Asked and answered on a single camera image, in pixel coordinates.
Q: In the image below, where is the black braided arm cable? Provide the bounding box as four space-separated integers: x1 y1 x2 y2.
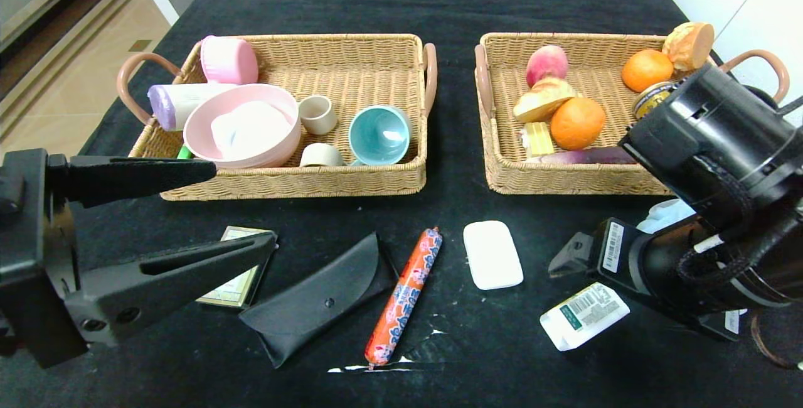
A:
676 207 803 287

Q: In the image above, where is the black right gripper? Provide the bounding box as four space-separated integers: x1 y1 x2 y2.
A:
548 217 688 298

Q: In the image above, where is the wicker basket holding tableware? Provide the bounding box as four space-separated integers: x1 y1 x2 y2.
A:
117 33 439 201

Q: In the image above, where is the wicker basket holding food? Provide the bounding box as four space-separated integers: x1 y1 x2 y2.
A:
475 31 790 196

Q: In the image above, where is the teal mug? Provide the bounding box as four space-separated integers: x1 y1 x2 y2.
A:
348 105 413 166

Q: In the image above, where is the gold bordered card box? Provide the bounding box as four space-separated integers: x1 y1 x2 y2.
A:
196 226 280 308

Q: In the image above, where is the round bread roll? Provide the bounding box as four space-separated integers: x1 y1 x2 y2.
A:
662 21 715 72

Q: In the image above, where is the pink bowl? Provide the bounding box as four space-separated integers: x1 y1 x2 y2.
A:
183 83 302 169

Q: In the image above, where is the pink peach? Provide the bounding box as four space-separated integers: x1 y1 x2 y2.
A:
526 45 569 88

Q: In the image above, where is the purple sweet potato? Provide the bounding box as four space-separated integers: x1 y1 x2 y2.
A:
527 146 637 165

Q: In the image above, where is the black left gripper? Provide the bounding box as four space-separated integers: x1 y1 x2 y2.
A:
0 148 254 370

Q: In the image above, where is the orange wrapped sausage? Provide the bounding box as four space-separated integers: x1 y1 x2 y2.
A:
365 227 444 368

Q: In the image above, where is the beige small cup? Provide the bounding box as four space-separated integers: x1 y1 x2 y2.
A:
300 143 344 168
298 95 338 136

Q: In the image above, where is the white drink carton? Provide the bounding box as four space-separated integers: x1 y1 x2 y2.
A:
540 281 630 352

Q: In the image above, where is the bread slice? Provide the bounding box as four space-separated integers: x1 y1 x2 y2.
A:
513 77 579 123

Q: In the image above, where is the light blue bath loofah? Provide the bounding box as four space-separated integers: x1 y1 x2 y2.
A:
637 198 697 234

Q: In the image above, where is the pink plastic cup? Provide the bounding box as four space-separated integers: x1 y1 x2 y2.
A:
199 35 260 85

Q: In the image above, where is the white bottle with purple cap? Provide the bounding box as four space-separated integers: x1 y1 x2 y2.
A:
147 83 238 132

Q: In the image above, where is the yellow cheese block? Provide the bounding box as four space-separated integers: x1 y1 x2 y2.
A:
521 122 556 158

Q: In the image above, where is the gold drink can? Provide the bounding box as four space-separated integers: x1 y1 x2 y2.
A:
632 80 678 120

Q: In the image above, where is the black glasses case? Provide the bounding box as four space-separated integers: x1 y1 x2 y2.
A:
238 232 400 369

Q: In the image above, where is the large orange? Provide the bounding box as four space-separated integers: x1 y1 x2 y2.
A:
550 97 607 151

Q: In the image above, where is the small orange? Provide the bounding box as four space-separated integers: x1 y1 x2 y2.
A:
621 49 674 94

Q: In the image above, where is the white soap bar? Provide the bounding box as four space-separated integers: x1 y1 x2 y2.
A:
463 220 524 291

